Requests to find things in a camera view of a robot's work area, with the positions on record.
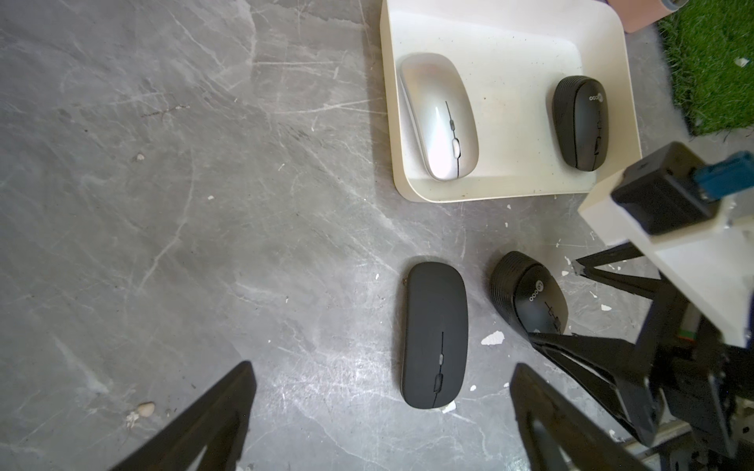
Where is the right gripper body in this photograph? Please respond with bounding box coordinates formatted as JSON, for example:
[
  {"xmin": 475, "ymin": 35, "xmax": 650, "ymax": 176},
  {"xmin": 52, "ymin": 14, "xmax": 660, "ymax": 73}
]
[{"xmin": 615, "ymin": 284, "xmax": 753, "ymax": 470}]

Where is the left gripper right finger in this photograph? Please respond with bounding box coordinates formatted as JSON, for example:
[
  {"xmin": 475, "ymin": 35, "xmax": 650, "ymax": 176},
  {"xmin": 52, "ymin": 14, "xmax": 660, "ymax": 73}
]
[{"xmin": 510, "ymin": 363, "xmax": 645, "ymax": 470}]

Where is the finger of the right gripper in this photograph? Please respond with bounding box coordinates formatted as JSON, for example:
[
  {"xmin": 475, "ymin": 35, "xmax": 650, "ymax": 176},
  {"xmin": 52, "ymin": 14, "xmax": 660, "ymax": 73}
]
[{"xmin": 528, "ymin": 333, "xmax": 657, "ymax": 445}]

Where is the white storage box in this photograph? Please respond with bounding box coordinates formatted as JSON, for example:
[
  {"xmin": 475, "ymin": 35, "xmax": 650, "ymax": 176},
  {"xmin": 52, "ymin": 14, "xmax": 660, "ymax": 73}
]
[{"xmin": 380, "ymin": 1, "xmax": 641, "ymax": 203}]

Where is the green artificial grass mat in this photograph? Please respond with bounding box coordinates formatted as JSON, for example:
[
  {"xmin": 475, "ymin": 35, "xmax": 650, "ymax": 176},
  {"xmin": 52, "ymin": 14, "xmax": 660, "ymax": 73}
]
[{"xmin": 658, "ymin": 0, "xmax": 753, "ymax": 135}]

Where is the black computer mouse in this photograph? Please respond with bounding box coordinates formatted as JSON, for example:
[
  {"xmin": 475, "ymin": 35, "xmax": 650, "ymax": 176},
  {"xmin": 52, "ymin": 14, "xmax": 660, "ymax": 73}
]
[{"xmin": 401, "ymin": 262, "xmax": 469, "ymax": 409}]

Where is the silver computer mouse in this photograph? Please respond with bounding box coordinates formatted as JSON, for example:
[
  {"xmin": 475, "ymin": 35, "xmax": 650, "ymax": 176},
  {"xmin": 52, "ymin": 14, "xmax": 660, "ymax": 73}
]
[{"xmin": 399, "ymin": 53, "xmax": 480, "ymax": 182}]

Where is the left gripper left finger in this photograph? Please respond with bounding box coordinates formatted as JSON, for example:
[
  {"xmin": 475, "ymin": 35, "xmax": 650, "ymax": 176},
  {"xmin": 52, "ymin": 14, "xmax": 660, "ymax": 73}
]
[{"xmin": 114, "ymin": 360, "xmax": 256, "ymax": 470}]

